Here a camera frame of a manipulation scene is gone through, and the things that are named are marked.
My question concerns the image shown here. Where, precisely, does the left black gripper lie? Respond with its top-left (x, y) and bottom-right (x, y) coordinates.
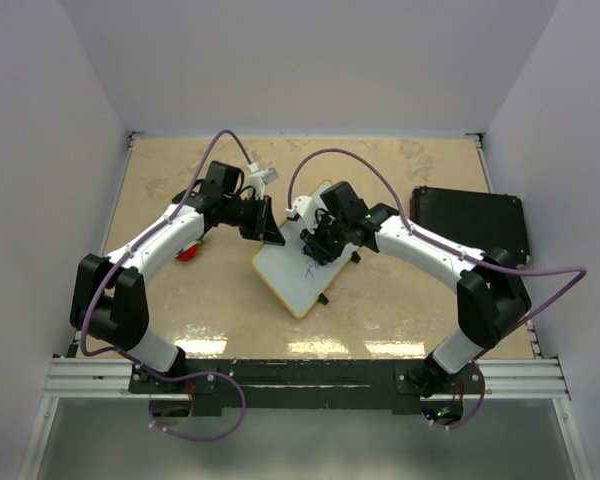
top-left (223, 194), bottom-right (285, 245)

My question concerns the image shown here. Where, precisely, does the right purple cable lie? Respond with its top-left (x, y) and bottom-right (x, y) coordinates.
top-left (285, 148), bottom-right (589, 431)

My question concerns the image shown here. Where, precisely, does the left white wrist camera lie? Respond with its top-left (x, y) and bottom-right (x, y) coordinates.
top-left (244, 163), bottom-right (279, 200)

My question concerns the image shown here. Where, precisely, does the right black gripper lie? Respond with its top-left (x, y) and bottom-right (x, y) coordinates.
top-left (301, 211), bottom-right (351, 263)

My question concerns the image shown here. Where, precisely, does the black hard case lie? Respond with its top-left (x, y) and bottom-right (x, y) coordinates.
top-left (410, 186), bottom-right (531, 266)

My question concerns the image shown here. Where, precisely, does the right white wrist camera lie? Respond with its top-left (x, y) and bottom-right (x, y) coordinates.
top-left (285, 195), bottom-right (320, 234)

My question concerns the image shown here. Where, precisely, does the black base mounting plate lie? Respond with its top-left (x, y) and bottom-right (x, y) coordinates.
top-left (129, 359), bottom-right (485, 419)

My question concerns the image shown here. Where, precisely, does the red white toy car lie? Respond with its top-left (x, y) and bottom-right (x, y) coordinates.
top-left (176, 242), bottom-right (199, 262)

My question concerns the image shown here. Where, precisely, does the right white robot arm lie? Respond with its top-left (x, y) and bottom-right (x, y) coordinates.
top-left (286, 181), bottom-right (531, 393)

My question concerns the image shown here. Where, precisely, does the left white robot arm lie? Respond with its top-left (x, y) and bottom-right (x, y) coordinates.
top-left (70, 161), bottom-right (285, 392)

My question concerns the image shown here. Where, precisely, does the yellow framed whiteboard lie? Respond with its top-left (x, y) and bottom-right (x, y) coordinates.
top-left (249, 179), bottom-right (361, 320)

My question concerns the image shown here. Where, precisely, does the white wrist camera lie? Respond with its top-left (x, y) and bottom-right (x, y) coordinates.
top-left (285, 195), bottom-right (320, 234)
top-left (244, 163), bottom-right (279, 200)

